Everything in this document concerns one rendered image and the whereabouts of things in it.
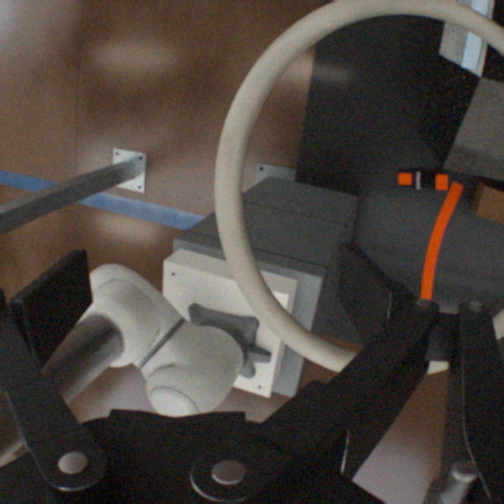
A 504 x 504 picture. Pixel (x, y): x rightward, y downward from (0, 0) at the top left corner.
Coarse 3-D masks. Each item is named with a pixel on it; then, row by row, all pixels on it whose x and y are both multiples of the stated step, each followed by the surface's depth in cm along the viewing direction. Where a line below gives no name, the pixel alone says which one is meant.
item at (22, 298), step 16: (64, 256) 19; (80, 256) 19; (48, 272) 16; (64, 272) 17; (80, 272) 19; (32, 288) 14; (48, 288) 15; (64, 288) 17; (80, 288) 19; (16, 304) 13; (32, 304) 14; (48, 304) 15; (64, 304) 17; (80, 304) 19; (16, 320) 14; (32, 320) 14; (48, 320) 15; (64, 320) 17; (32, 336) 14; (48, 336) 15; (64, 336) 17; (32, 352) 14; (48, 352) 15
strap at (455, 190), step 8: (456, 184) 148; (456, 192) 149; (448, 200) 151; (456, 200) 150; (448, 208) 152; (440, 216) 154; (448, 216) 153; (440, 224) 156; (432, 232) 158; (440, 232) 157; (432, 240) 159; (440, 240) 158; (432, 248) 160; (432, 256) 161; (432, 264) 162; (424, 272) 165; (432, 272) 164; (424, 280) 166; (432, 280) 165; (424, 288) 167; (424, 296) 169
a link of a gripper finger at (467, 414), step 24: (480, 312) 12; (480, 336) 11; (456, 360) 11; (480, 360) 10; (456, 384) 10; (480, 384) 9; (456, 408) 9; (480, 408) 8; (456, 432) 8; (480, 432) 7; (456, 456) 7; (480, 456) 6; (480, 480) 6
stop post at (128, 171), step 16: (128, 160) 197; (144, 160) 193; (80, 176) 169; (96, 176) 171; (112, 176) 181; (128, 176) 194; (144, 176) 197; (48, 192) 146; (64, 192) 153; (80, 192) 163; (96, 192) 173; (0, 208) 127; (16, 208) 130; (32, 208) 138; (48, 208) 146; (0, 224) 124; (16, 224) 132
